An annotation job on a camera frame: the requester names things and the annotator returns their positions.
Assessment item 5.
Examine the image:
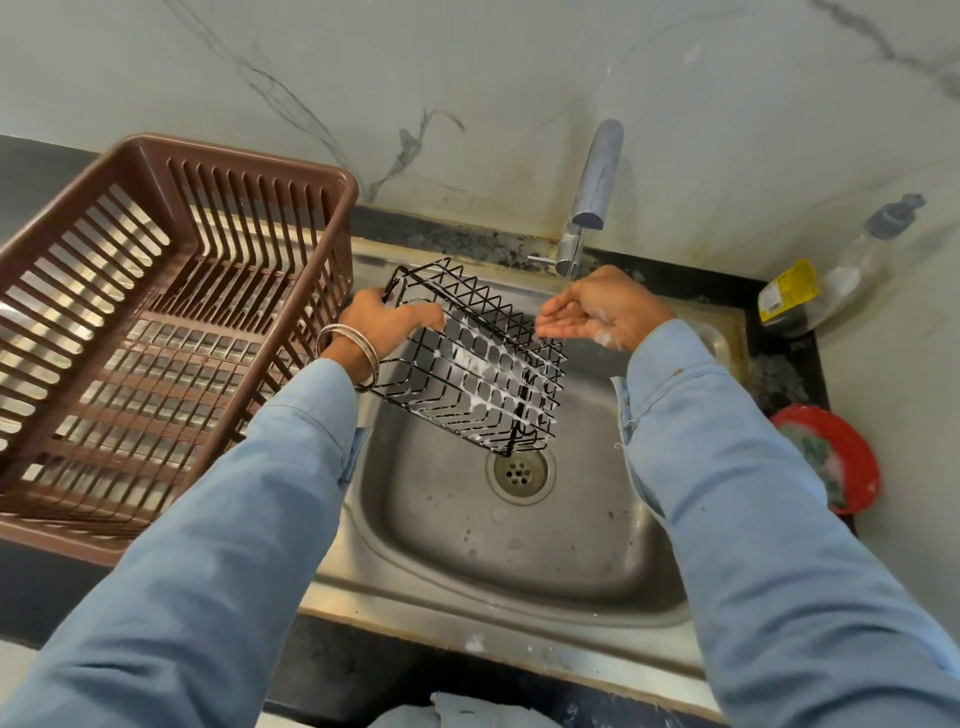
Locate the person's left hand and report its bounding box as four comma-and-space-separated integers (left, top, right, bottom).
339, 288, 447, 362

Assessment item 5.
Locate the person's right hand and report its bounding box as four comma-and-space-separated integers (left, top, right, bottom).
534, 264, 677, 353

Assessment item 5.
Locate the black wire basket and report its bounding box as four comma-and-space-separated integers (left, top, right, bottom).
366, 258, 569, 458

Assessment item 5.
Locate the person's left forearm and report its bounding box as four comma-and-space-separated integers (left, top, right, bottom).
0, 334, 370, 728

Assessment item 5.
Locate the person's right forearm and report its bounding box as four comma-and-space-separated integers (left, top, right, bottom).
611, 318, 960, 728

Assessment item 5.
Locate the silver bangle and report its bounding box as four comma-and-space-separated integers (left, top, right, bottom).
315, 324, 381, 394

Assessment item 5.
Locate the chrome faucet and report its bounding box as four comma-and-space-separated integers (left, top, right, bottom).
527, 119, 625, 281

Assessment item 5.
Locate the sink drain strainer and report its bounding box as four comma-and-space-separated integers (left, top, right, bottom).
486, 444, 557, 507

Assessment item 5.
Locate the stainless steel sink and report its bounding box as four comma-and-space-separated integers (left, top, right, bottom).
300, 238, 751, 721

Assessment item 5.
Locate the clear dish soap bottle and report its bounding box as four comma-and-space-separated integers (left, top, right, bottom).
756, 193, 927, 340

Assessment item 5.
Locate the green scrub pad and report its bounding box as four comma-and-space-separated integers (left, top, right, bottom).
795, 431, 849, 510

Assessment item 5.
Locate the brown plastic dish basket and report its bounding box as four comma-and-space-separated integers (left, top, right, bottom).
0, 134, 360, 567

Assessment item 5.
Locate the red plastic bowl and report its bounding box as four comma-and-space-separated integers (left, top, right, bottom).
770, 404, 882, 516

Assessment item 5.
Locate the white cloth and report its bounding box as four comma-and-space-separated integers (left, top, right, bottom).
382, 692, 564, 728

